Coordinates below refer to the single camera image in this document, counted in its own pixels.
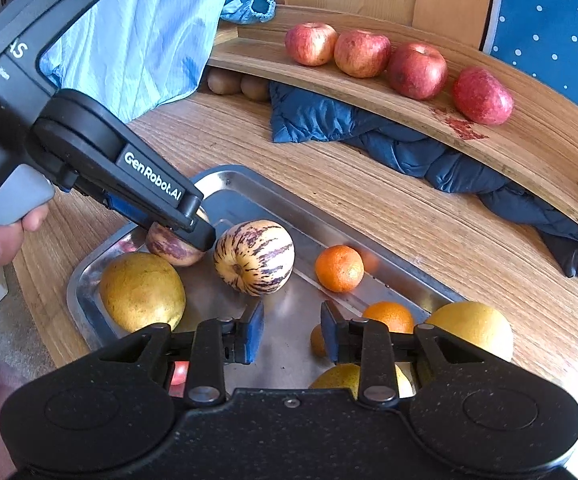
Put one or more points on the left kiwi under shelf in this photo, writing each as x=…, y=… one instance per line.
x=223, y=82

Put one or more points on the small striped pepino melon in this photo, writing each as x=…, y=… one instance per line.
x=162, y=242

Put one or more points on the rightmost red apple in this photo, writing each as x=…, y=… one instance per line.
x=481, y=97

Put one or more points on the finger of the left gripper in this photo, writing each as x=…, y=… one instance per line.
x=113, y=202
x=76, y=136

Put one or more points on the stainless steel tray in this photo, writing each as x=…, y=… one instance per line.
x=236, y=194

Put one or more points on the large striped pepino melon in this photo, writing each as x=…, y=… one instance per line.
x=255, y=257

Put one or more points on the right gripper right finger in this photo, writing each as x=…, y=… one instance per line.
x=366, y=343

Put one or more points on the yellow lemon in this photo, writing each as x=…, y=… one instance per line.
x=346, y=376
x=477, y=323

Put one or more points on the right kiwi under shelf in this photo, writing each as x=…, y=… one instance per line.
x=255, y=88

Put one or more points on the brown kiwi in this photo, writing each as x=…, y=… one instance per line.
x=317, y=343

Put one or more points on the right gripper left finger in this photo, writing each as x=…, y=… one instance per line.
x=217, y=342

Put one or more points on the curved wooden shelf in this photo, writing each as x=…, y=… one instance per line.
x=537, y=147

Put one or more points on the leftmost red apple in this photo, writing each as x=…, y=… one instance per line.
x=311, y=44

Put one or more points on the kiwi under shelf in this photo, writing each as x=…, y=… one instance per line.
x=255, y=88
x=223, y=82

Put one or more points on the light blue cloth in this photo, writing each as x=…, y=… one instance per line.
x=134, y=55

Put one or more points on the orange tangerine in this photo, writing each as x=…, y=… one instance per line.
x=396, y=316
x=339, y=268

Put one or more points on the dark blue quilted jacket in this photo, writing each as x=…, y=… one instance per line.
x=300, y=116

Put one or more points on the large yellow-brown pear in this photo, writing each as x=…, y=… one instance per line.
x=139, y=289

